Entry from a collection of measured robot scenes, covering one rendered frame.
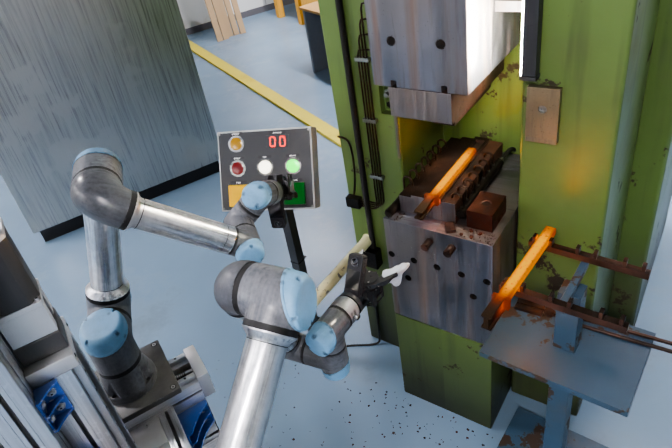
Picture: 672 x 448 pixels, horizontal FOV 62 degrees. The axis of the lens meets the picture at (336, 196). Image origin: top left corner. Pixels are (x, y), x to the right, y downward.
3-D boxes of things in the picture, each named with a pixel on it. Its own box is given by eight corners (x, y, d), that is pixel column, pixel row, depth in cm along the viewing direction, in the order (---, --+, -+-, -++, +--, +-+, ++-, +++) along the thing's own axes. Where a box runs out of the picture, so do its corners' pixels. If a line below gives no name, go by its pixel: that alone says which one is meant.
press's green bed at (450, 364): (491, 429, 218) (491, 348, 192) (404, 391, 238) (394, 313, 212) (536, 331, 254) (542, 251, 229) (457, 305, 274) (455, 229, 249)
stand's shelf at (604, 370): (627, 417, 142) (628, 412, 141) (479, 355, 164) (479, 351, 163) (655, 338, 161) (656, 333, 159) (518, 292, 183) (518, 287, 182)
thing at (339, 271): (312, 318, 199) (309, 307, 196) (300, 313, 202) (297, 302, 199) (374, 245, 227) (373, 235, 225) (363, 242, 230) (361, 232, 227)
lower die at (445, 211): (455, 224, 179) (454, 202, 175) (400, 210, 190) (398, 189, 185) (502, 160, 207) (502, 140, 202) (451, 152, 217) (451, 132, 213)
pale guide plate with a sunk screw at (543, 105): (556, 145, 159) (560, 89, 149) (524, 140, 163) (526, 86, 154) (558, 142, 160) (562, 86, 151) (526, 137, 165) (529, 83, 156)
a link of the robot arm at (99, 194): (78, 183, 120) (275, 243, 145) (80, 161, 129) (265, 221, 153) (59, 227, 123) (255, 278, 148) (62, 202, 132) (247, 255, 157)
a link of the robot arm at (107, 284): (87, 346, 154) (66, 168, 129) (89, 311, 166) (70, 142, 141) (133, 340, 158) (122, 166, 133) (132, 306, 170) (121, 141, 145)
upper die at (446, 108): (452, 125, 160) (451, 94, 155) (390, 116, 171) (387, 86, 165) (504, 69, 187) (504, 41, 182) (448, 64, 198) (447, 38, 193)
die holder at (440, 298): (491, 347, 192) (492, 246, 168) (394, 312, 212) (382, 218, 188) (542, 251, 228) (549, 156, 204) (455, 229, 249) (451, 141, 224)
